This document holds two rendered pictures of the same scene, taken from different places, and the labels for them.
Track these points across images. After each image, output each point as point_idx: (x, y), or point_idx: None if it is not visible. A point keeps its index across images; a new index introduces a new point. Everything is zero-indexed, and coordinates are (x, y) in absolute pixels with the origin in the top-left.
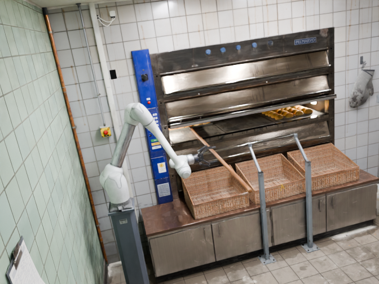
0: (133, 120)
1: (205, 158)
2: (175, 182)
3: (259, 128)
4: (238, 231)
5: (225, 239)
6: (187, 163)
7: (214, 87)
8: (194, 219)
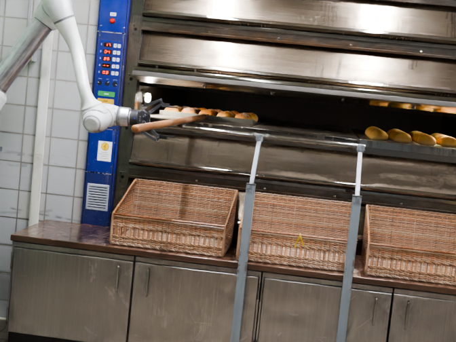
0: (45, 15)
1: (193, 161)
2: (125, 191)
3: (317, 135)
4: (185, 300)
5: (155, 305)
6: (115, 118)
7: (240, 26)
8: (108, 243)
